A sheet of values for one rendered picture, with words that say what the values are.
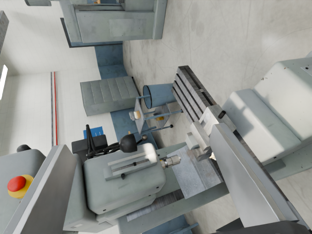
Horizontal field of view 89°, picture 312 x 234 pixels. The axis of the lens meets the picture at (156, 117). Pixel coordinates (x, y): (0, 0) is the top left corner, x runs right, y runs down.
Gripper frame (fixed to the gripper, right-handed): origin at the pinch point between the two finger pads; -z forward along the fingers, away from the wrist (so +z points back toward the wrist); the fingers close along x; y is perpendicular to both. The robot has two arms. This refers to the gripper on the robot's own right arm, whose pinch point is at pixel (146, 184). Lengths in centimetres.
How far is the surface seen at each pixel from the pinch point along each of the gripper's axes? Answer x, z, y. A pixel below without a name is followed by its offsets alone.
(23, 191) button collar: 35, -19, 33
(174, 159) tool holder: -11, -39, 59
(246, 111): -47, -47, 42
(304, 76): -66, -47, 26
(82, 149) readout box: 41, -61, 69
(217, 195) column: -41, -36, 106
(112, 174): 15, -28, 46
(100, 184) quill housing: 21, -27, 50
